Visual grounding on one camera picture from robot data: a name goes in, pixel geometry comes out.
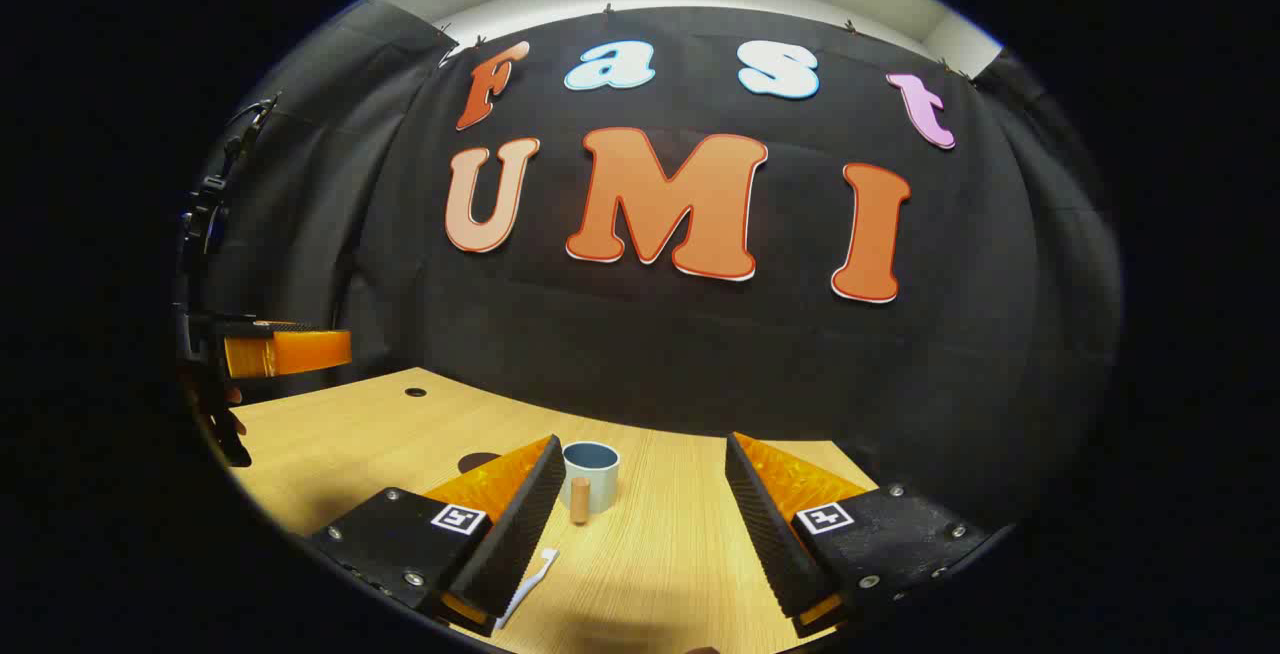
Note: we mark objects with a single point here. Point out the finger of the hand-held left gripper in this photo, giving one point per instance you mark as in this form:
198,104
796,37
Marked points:
300,351

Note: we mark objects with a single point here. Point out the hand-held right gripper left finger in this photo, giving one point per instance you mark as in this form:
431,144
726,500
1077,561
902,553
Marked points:
530,524

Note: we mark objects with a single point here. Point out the black backdrop cloth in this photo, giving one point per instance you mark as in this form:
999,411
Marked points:
700,354

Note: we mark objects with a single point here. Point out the dark grey side cloth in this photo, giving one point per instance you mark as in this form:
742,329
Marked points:
300,184

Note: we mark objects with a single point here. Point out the wooden desktop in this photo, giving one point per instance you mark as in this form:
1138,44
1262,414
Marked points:
660,554

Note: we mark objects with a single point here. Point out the white toothbrush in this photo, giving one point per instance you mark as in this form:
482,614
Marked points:
530,584

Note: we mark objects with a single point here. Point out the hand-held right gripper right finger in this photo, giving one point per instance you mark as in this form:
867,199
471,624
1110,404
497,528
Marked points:
762,524

